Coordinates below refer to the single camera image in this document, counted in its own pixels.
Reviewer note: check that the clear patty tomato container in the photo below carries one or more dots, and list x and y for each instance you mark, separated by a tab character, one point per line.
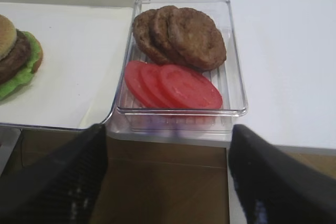
129	121

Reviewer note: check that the green lettuce leaf on tray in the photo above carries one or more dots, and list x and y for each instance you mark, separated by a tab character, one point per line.
24	76

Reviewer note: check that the sesame bun top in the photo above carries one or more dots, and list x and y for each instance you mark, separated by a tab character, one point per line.
8	36

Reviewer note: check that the red tomato slice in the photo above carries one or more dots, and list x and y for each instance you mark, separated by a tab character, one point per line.
134	83
189	89
150	78

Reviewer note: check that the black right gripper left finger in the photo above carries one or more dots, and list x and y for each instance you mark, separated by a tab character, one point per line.
62	187

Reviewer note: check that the brown meat patty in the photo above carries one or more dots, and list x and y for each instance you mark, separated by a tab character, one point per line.
144	40
159	29
194	35

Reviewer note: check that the bun bottom in burger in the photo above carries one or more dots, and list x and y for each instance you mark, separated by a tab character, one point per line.
39	61

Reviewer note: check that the silver metal tray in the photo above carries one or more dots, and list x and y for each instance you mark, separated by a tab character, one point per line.
96	105

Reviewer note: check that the brown burger patty on tray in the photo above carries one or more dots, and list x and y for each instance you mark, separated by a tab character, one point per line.
17	57

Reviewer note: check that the white parchment paper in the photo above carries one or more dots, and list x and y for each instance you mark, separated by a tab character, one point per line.
83	51

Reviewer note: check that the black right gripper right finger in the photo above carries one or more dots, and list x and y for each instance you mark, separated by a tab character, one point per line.
273	187

